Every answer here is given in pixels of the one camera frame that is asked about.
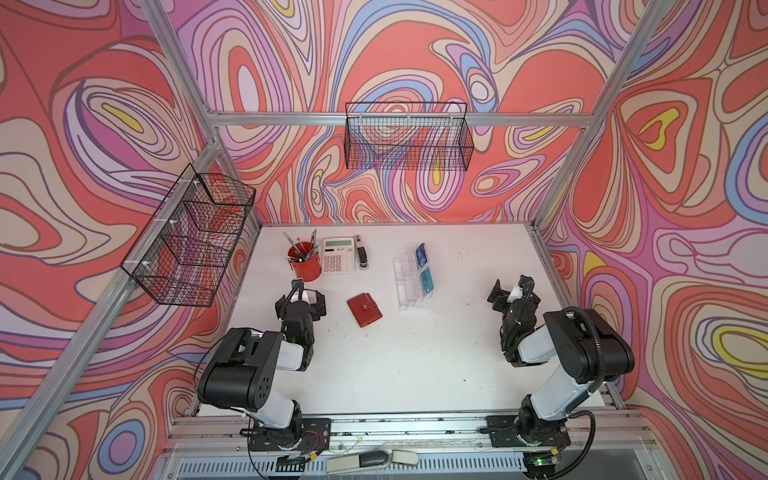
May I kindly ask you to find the red leather card holder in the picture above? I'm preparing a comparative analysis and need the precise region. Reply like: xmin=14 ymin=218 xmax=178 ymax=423
xmin=347 ymin=293 xmax=383 ymax=328

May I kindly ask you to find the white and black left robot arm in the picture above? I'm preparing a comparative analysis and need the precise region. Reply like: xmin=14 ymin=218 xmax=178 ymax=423
xmin=195 ymin=280 xmax=330 ymax=454

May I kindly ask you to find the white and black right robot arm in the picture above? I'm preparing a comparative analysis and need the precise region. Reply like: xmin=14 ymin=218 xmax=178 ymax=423
xmin=480 ymin=275 xmax=635 ymax=448

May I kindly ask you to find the teal credit card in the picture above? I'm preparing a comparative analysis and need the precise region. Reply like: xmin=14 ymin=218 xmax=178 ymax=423
xmin=419 ymin=267 xmax=434 ymax=298

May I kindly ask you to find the clear plastic card tray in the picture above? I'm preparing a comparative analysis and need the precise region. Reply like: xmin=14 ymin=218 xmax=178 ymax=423
xmin=392 ymin=242 xmax=434 ymax=311

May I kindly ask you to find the blue VIP credit card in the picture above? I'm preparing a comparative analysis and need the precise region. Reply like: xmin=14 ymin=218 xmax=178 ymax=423
xmin=415 ymin=243 xmax=428 ymax=270

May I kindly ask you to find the red metal pen bucket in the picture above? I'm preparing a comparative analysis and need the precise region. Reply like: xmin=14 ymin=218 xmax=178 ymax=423
xmin=286 ymin=241 xmax=322 ymax=282

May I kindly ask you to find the grey pencil in bucket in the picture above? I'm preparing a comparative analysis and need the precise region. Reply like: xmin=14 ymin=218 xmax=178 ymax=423
xmin=282 ymin=231 xmax=303 ymax=254

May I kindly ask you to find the pink desk calculator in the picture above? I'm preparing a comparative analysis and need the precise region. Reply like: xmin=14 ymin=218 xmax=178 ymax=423
xmin=320 ymin=237 xmax=357 ymax=275

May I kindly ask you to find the beige and black stapler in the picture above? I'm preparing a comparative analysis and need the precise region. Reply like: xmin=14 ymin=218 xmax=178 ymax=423
xmin=354 ymin=235 xmax=369 ymax=270

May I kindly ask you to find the black wire basket on left wall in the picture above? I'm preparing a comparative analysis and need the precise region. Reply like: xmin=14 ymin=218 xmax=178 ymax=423
xmin=121 ymin=166 xmax=255 ymax=307

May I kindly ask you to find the black wire basket on wall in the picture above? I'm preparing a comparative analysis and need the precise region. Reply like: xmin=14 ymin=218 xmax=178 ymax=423
xmin=121 ymin=166 xmax=255 ymax=307
xmin=343 ymin=100 xmax=475 ymax=172

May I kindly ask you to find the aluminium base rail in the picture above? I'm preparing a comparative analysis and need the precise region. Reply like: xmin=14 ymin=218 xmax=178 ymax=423
xmin=155 ymin=409 xmax=672 ymax=479

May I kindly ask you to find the black wire basket on back wall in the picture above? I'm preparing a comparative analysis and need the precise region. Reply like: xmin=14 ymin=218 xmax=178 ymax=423
xmin=343 ymin=100 xmax=475 ymax=172

